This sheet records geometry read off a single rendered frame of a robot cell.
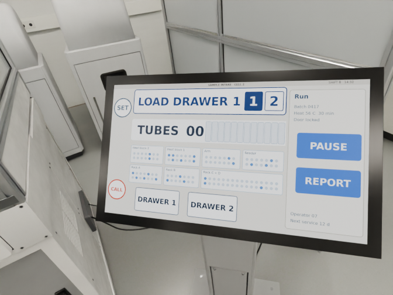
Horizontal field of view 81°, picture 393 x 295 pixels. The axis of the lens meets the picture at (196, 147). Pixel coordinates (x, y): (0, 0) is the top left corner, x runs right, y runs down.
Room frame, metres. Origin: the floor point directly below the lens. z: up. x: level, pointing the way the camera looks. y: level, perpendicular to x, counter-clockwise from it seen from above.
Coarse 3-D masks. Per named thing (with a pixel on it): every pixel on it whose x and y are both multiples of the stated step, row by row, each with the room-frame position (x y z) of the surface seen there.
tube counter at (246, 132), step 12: (192, 120) 0.39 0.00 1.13; (204, 120) 0.39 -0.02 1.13; (216, 120) 0.38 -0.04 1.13; (228, 120) 0.37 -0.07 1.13; (192, 132) 0.38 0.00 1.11; (204, 132) 0.37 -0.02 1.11; (216, 132) 0.36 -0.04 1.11; (228, 132) 0.36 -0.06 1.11; (240, 132) 0.35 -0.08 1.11; (252, 132) 0.35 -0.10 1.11; (264, 132) 0.34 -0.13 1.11; (276, 132) 0.34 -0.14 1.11; (252, 144) 0.33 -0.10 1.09; (264, 144) 0.33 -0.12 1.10; (276, 144) 0.32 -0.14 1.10
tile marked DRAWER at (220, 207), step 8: (192, 192) 0.31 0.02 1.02; (192, 200) 0.30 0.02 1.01; (200, 200) 0.29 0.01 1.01; (208, 200) 0.29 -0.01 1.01; (216, 200) 0.28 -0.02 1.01; (224, 200) 0.28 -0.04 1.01; (232, 200) 0.28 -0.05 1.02; (192, 208) 0.29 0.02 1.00; (200, 208) 0.28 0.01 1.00; (208, 208) 0.28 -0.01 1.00; (216, 208) 0.28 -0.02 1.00; (224, 208) 0.27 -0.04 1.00; (232, 208) 0.27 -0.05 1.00; (192, 216) 0.28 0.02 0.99; (200, 216) 0.27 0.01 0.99; (208, 216) 0.27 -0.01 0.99; (216, 216) 0.27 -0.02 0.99; (224, 216) 0.26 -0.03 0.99; (232, 216) 0.26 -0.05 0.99
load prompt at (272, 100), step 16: (144, 96) 0.45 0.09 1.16; (160, 96) 0.44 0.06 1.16; (176, 96) 0.43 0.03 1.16; (192, 96) 0.42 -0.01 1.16; (208, 96) 0.41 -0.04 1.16; (224, 96) 0.40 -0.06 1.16; (240, 96) 0.40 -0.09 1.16; (256, 96) 0.39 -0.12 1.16; (272, 96) 0.38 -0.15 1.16; (144, 112) 0.43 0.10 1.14; (160, 112) 0.42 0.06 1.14; (176, 112) 0.41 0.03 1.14; (192, 112) 0.40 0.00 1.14; (208, 112) 0.39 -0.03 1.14; (224, 112) 0.38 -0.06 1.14; (240, 112) 0.38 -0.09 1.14; (256, 112) 0.37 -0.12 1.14; (272, 112) 0.36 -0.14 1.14
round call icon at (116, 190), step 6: (108, 180) 0.36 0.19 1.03; (114, 180) 0.36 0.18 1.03; (120, 180) 0.36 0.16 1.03; (126, 180) 0.35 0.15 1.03; (108, 186) 0.35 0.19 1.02; (114, 186) 0.35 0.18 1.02; (120, 186) 0.35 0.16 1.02; (126, 186) 0.34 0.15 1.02; (108, 192) 0.35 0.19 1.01; (114, 192) 0.34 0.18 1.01; (120, 192) 0.34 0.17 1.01; (108, 198) 0.34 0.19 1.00; (114, 198) 0.34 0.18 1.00; (120, 198) 0.33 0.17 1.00
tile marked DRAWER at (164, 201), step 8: (136, 192) 0.33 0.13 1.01; (144, 192) 0.33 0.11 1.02; (152, 192) 0.32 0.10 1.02; (160, 192) 0.32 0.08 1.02; (168, 192) 0.32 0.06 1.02; (176, 192) 0.31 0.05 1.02; (136, 200) 0.32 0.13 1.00; (144, 200) 0.32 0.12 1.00; (152, 200) 0.31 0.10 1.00; (160, 200) 0.31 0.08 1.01; (168, 200) 0.31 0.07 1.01; (176, 200) 0.30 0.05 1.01; (136, 208) 0.31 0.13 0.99; (144, 208) 0.31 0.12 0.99; (152, 208) 0.30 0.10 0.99; (160, 208) 0.30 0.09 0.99; (168, 208) 0.30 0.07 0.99; (176, 208) 0.29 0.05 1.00
